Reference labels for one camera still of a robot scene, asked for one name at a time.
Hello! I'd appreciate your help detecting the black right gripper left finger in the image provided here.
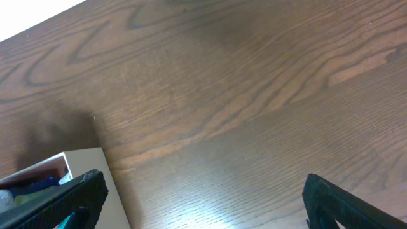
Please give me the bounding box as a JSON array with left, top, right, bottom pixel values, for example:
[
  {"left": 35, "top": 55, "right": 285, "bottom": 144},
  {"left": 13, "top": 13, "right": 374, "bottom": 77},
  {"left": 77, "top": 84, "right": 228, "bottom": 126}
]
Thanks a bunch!
[{"left": 1, "top": 169, "right": 109, "bottom": 229}]

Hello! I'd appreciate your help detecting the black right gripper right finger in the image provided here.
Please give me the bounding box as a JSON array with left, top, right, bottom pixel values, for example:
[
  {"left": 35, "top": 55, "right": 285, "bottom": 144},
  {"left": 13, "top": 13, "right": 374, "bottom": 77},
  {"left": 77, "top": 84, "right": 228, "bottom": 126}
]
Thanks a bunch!
[{"left": 302, "top": 174, "right": 406, "bottom": 229}]

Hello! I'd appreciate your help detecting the green white soap packet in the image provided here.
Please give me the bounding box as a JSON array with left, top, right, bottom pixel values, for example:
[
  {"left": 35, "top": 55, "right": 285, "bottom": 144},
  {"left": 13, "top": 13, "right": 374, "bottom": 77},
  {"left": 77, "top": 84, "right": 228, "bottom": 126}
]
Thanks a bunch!
[{"left": 58, "top": 173, "right": 73, "bottom": 185}]

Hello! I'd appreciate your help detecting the blue disposable razor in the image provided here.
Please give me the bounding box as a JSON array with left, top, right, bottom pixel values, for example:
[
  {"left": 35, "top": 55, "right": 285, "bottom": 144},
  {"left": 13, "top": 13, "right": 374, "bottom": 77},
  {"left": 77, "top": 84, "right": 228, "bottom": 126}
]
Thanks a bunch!
[{"left": 7, "top": 176, "right": 59, "bottom": 197}]

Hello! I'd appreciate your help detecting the white box pink interior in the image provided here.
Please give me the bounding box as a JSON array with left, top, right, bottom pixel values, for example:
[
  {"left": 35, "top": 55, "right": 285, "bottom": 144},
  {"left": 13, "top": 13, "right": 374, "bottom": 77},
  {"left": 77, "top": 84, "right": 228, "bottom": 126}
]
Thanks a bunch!
[{"left": 1, "top": 148, "right": 130, "bottom": 229}]

